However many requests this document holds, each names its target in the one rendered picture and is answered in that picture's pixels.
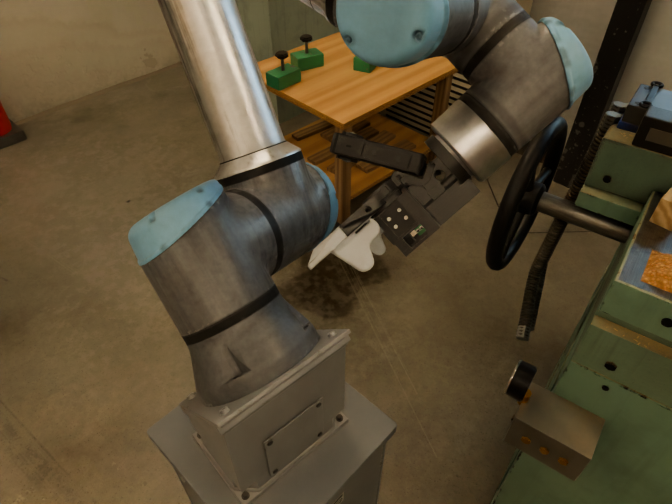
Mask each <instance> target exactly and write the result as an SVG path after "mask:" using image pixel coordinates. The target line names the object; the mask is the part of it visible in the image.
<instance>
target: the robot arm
mask: <svg viewBox="0 0 672 504"><path fill-rule="evenodd" d="M157 1H158V3H159V6H160V8H161V11H162V13H163V16H164V19H165V21H166V24H167V26H168V29H169V31H170V34H171V36H172V39H173V42H174V44H175V47H176V49H177V52H178V54H179V57H180V59H181V62H182V65H183V67H184V70H185V72H186V75H187V77H188V80H189V82H190V85H191V88H192V90H193V93H194V95H195V98H196V100H197V103H198V105H199V108H200V111H201V113H202V116H203V118H204V121H205V123H206V126H207V128H208V131H209V134H210V136H211V139H212V141H213V144H214V146H215V149H216V151H217V154H218V157H219V159H220V166H219V168H218V170H217V173H216V175H215V177H214V179H212V180H208V181H206V182H204V183H202V184H200V185H198V186H196V187H194V188H192V189H190V190H188V191H187V192H185V193H183V194H181V195H179V196H178V197H176V198H174V199H173V200H171V201H169V202H168V203H166V204H164V205H163V206H161V207H159V208H158V209H156V210H155V211H153V212H151V213H150V214H148V215H147V216H145V217H144V218H142V219H141V220H140V221H138V222H137V223H136V224H134V225H133V226H132V227H131V229H130V230H129V233H128V240H129V243H130V245H131V247H132V249H133V251H134V253H135V255H136V257H137V259H138V261H137V262H138V264H139V266H141V267H142V269H143V271H144V273H145V274H146V276H147V278H148V279H149V281H150V283H151V285H152V286H153V288H154V290H155V291H156V293H157V295H158V297H159V298H160V300H161V302H162V303H163V305H164V307H165V309H166V310H167V312H168V314H169V315H170V317H171V319H172V321H173V322H174V324H175V326H176V328H177V329H178V331H179V333H180V334H181V336H182V338H183V340H184V341H185V343H186V345H187V347H188V348H189V351H190V355H191V361H192V368H193V374H194V380H195V387H196V391H197V394H198V396H199V397H200V399H201V401H202V402H203V404H204V405H205V406H207V407H215V406H220V405H224V404H227V403H230V402H232V401H235V400H237V399H240V398H242V397H244V396H246V395H248V394H250V393H252V392H254V391H256V390H258V389H260V388H261V387H263V386H265V385H267V384H268V383H270V382H272V381H273V380H275V379H276V378H278V377H279V376H281V375H282V374H284V373H285V372H287V371H288V370H289V369H291V368H292V367H293V366H295V365H296V364H297V363H298V362H300V361H301V360H302V359H303V358H304V357H305V356H306V355H307V354H308V353H309V352H310V351H311V350H312V349H313V348H314V347H315V345H316V344H317V342H318V340H319V335H318V333H317V331H316V329H315V327H314V326H313V324H312V323H311V322H310V321H309V320H308V319H307V318H306V317H304V316H303V315H302V314H301V313H300V312H299V311H298V310H296V309H295V308H294V307H293V306H292V305H291V304H289V303H288V302H287V301H286V300H285V299H284V298H283V297H282V295H281V294H280V292H279V290H278V288H277V287H276V285H275V283H274V281H273V279H272V277H271V276H272V275H273V274H275V273H277V272H278V271H280V270H281V269H283V268H284V267H286V266H287V265H289V264H290V263H292V262H293V261H295V260H296V259H298V258H299V257H301V256H302V255H304V254H305V253H307V252H309V251H311V250H313V252H312V255H311V257H310V260H309V263H308V268H309V269H310V270H311V269H312V268H314V267H315V266H316V265H317V264H318V263H319V262H321V261H322V260H323V259H324V258H325V257H326V256H327V255H329V254H330V253H332V254H334V255H335V256H337V257H338V258H340V259H341V260H343V261H344V262H346V263H348V264H349V265H351V266H352V267H354V268H355V269H357V270H358V271H361V272H366V271H368V270H370V269H371V268H372V267H373V265H374V258H373V255H372V252H373V253H374V254H376V255H382V254H384V253H385V251H386V247H385V245H384V242H383V240H382V237H381V234H382V233H383V234H384V235H385V236H386V237H387V238H388V240H389V241H390V242H391V243H392V244H393V245H396V246H397V247H398V248H399V249H400V251H401V252H402V253H403V254H404V255H405V256H406V257H407V256H408V255H409V254H410V253H411V252H412V251H413V250H415V249H416V248H417V247H418V246H419V245H420V244H422V243H423V242H424V241H425V240H426V239H427V238H429V237H430V236H431V235H432V234H433V233H434V232H436V231H437V230H438V229H439V228H440V227H441V225H442V224H443V223H445V222H446V221H447V220H448V219H449V218H450V217H452V216H453V215H454V214H455V213H456V212H457V211H459V210H460V209H461V208H462V207H463V206H464V205H465V204H467V203H468V202H469V201H470V200H471V199H472V198H474V197H475V196H476V195H477V194H478V193H479V192H481V191H480V190H479V189H478V188H477V187H476V186H475V185H474V183H473V182H472V181H471V180H472V177H471V176H474V177H475V178H476V179H477V180H478V181H480V182H484V181H485V180H486V179H487V178H488V177H489V176H490V175H492V174H493V173H494V172H495V171H496V170H497V169H499V168H500V167H501V166H502V165H503V164H504V163H505V162H507V161H508V160H509V159H510V158H511V156H512V155H513V154H515V153H516V152H517V151H519V150H520V149H521V148H522V147H523V146H524V145H525V144H527V143H528V142H529V141H530V140H531V139H532V138H534V137H535V136H536V135H537V134H538V133H539V132H540V131H542V130H543V129H544V128H545V127H546V126H547V125H549V124H550V123H551V122H552V121H553V120H554V119H555V118H557V117H558V116H559V115H560V114H561V113H562V112H564V111H565V110H568V109H570V108H571V106H572V105H573V103H574V102H575V101H576V100H577V99H578V98H579V97H580V96H581V95H582V94H583V93H584V92H585V91H586V90H587V89H588V88H589V87H590V86H591V84H592V81H593V67H592V63H591V60H590V58H589V56H588V54H587V52H586V50H585V48H584V47H583V45H582V43H581V42H580V41H579V39H578V38H577V37H576V35H575V34H574V33H573V32H572V31H571V30H570V29H569V28H566V27H565V26H564V23H563V22H561V21H560V20H558V19H556V18H554V17H545V18H541V19H540V20H539V21H538V23H536V22H535V21H534V19H533V18H532V17H531V16H530V15H529V14H528V13H527V12H526V11H525V10H524V9H523V8H522V7H521V6H520V5H519V4H518V3H517V2H516V1H515V0H299V1H301V2H302V3H304V4H305V5H307V6H308V7H310V8H312V9H313V10H315V11H316V12H318V13H319V14H321V15H322V16H324V17H325V18H326V20H327V21H328V22H329V23H330V24H332V25H334V26H335V27H337V28H338V29H339V31H340V34H341V36H342V39H343V40H344V42H345V44H346V45H347V47H348V48H349V49H350V50H351V52H352V53H353V54H354V55H356V56H357V57H358V58H359V59H361V60H362V61H364V62H366V63H368V64H371V65H374V66H379V67H387V68H401V67H407V66H411V65H414V64H416V63H419V62H420V61H422V60H425V59H429V58H433V57H439V56H445V57H446V58H447V59H448V60H449V61H450V62H451V63H452V64H453V65H454V67H455V68H456V69H457V70H458V71H459V72H460V73H461V74H462V75H463V76H464V77H465V78H466V79H467V80H468V82H469V83H470V84H471V85H472V86H471V87H470V88H469V89H468V90H467V91H466V92H465V93H464V94H463V95H462V96H461V97H459V98H458V100H457V101H455V102H454V103H453V104H452V105H451V106H450V107H449V108H448V109H447V110H446V111H445V112H444V113H443V114H442V115H440V116H439V117H438V118H437V119H436V120H435V121H434V122H433V123H432V124H431V129H432V130H433V131H434V133H435V134H436V136H434V135H431V136H430V137H429V138H428V139H427V140H426V141H425V142H424V143H425V144H426V145H427V146H428V147H429V148H430V150H431V151H432V152H433V153H434V154H435V155H436V158H435V159H434V160H433V161H429V163H428V164H425V163H426V161H427V157H426V156H425V155H424V154H422V153H418V152H414V151H410V150H406V149H402V148H398V147H394V146H390V145H386V144H382V143H378V142H374V141H370V140H366V139H364V137H363V136H361V135H358V134H356V133H354V132H345V131H343V132H342V133H338V132H335V133H334V134H333V138H332V142H331V146H330V152H331V153H334V154H335V155H336V158H339V159H342V160H343V161H344V162H354V163H357V161H362V162H366V163H370V164H374V165H378V166H382V167H386V168H390V169H394V170H397V171H394V172H393V173H392V176H391V178H389V179H388V180H387V181H385V182H384V183H383V184H382V185H381V186H380V187H379V188H378V189H376V190H375V191H374V192H373V193H372V194H371V195H370V196H369V197H368V198H367V199H366V200H365V201H364V202H363V203H362V204H363V205H362V206H361V207H360V208H358V209H357V210H356V211H355V212H354V213H353V214H352V215H351V216H349V217H348V218H347V219H346V220H345V221H344V222H343V223H342V224H340V226H338V227H337V228H336V229H335V230H334V231H333V232H332V233H331V231H332V230H333V228H334V226H335V224H336V221H337V217H338V199H337V198H336V195H335V194H336V191H335V188H334V186H333V184H332V182H331V180H330V179H329V177H328V176H327V175H326V174H325V173H324V172H323V171H322V170H321V169H320V168H318V167H317V166H315V165H312V164H309V163H307V162H305V159H304V157H303V154H302V151H301V148H299V147H297V146H295V145H293V144H291V143H289V142H288V141H286V140H285V139H284V136H283V133H282V130H281V128H280V125H279V122H278V119H277V116H276V114H275V111H274V108H273V105H272V102H271V100H270V97H269V94H268V91H267V88H266V86H265V83H264V80H263V77H262V74H261V72H260V69H259V66H258V63H257V60H256V58H255V55H254V52H253V49H252V46H251V43H250V41H249V38H248V35H247V32H246V29H245V27H244V24H243V21H242V18H241V15H240V13H239V10H238V7H237V4H236V1H235V0H157ZM425 166H427V168H426V171H425V170H424V167H425ZM440 170H443V171H444V172H445V177H444V179H442V180H438V179H436V177H435V176H437V175H441V171H440ZM400 171H401V172H400ZM403 172H405V173H403ZM407 173H409V174H407ZM423 173H425V174H424V177H423V178H419V177H416V176H413V175H417V176H422V175H423ZM410 174H413V175H410ZM409 185H410V186H409ZM374 218H375V219H374ZM373 219H374V220H373ZM330 233H331V234H330ZM329 234H330V235H329ZM415 244H416V245H415Z"/></svg>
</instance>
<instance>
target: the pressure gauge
mask: <svg viewBox="0 0 672 504"><path fill-rule="evenodd" d="M537 370H538V369H537V367H535V366H533V365H531V364H529V363H527V362H525V361H522V359H520V360H519V361H518V363H517V365H516V366H515V368H514V370H513V372H512V374H511V376H510V378H509V381H508V383H507V385H506V387H505V389H504V392H503V393H504V394H506V395H508V396H510V397H511V398H513V399H515V400H517V402H518V404H519V405H521V403H527V402H528V401H529V399H530V397H531V394H532V393H531V391H530V390H529V389H528V388H529V386H530V384H531V382H532V380H533V378H534V376H535V374H536V372H537Z"/></svg>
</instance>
